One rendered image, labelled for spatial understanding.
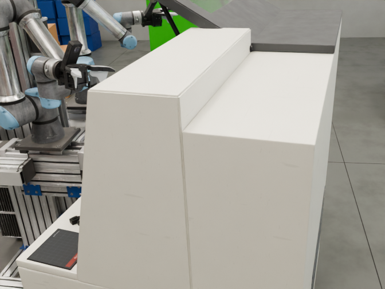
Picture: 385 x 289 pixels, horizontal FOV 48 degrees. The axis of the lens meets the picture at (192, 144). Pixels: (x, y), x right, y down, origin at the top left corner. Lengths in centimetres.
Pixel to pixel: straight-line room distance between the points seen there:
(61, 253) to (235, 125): 74
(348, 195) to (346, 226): 40
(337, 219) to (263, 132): 237
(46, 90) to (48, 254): 61
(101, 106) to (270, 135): 38
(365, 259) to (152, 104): 223
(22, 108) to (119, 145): 97
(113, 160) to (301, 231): 46
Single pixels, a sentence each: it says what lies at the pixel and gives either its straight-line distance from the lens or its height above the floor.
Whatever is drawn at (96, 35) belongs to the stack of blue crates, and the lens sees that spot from 849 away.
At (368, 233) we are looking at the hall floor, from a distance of 317.
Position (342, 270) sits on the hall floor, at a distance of 284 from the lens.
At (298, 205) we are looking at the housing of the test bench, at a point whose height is 132.
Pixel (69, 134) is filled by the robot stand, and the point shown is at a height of 104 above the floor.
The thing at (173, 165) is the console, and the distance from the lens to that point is 98.
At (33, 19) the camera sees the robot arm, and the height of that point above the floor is 158.
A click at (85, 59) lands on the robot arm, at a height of 127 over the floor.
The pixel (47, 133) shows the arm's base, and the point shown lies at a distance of 204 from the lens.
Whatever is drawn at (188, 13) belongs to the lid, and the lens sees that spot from 158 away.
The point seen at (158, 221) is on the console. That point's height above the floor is 122.
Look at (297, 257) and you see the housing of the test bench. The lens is 103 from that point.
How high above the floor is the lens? 185
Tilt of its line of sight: 26 degrees down
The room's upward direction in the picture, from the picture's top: 3 degrees counter-clockwise
